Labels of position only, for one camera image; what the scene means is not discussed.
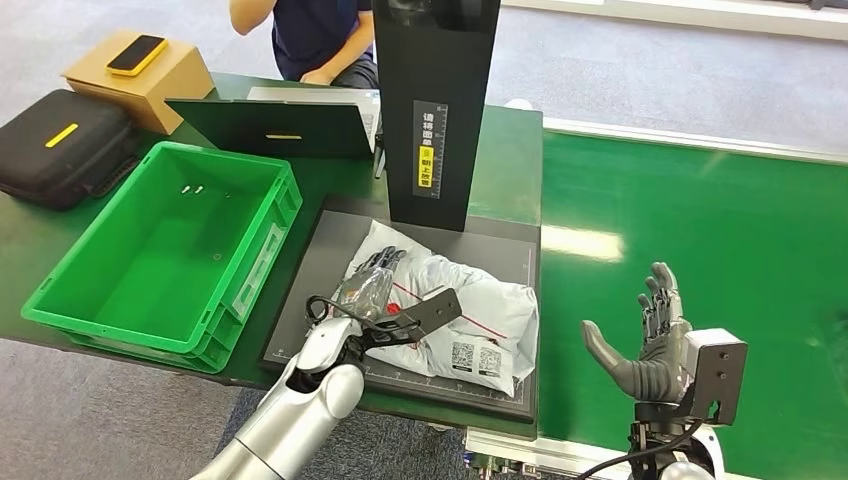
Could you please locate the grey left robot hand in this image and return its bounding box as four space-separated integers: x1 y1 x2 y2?
336 246 407 321

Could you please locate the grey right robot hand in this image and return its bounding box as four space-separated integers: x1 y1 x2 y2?
580 262 694 404

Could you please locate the white printed poly mailer package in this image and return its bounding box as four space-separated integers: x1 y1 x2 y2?
334 220 540 399

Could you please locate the black inbound scanner machine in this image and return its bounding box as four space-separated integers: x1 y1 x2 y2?
261 0 541 425

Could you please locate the yellow and black machine label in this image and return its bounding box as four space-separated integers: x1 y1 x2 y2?
411 100 449 201

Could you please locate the brown cardboard box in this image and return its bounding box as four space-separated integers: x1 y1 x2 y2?
62 28 217 136

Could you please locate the green conveyor belt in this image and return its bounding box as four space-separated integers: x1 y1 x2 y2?
537 131 848 480

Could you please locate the person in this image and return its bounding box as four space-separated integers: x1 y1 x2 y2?
228 0 380 91

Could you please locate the dark laptop computer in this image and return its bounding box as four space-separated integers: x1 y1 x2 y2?
165 86 382 162

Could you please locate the phone in yellow case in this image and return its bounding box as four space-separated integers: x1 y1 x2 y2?
105 34 169 78

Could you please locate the green plastic crate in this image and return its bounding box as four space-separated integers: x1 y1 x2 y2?
21 140 305 376

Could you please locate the black zippered carrying case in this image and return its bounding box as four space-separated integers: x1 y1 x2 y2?
0 89 142 213

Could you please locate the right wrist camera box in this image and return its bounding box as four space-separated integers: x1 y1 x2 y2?
680 327 749 427

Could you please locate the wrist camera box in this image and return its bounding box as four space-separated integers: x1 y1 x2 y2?
680 327 749 427
362 286 464 347

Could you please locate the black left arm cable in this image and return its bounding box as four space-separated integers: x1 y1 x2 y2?
305 295 372 333

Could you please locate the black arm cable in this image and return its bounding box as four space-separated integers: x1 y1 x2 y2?
305 295 372 333
574 423 704 480

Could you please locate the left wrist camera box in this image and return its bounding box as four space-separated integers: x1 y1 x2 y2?
362 286 464 347

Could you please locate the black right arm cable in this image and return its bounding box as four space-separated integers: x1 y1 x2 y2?
574 423 704 480

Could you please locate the aluminium conveyor frame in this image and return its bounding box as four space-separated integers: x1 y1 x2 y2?
463 427 637 480

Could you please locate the white conveyor side rail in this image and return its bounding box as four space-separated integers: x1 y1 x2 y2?
543 116 848 167

